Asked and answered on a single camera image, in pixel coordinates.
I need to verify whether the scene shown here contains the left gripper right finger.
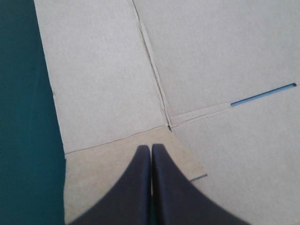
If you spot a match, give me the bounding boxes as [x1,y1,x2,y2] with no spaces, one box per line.
[151,143,250,225]

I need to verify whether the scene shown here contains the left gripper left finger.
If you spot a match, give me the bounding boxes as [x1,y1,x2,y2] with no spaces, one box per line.
[70,145,151,225]

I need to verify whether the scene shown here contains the brown cardboard box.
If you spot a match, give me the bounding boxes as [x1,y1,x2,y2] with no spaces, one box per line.
[33,0,300,225]

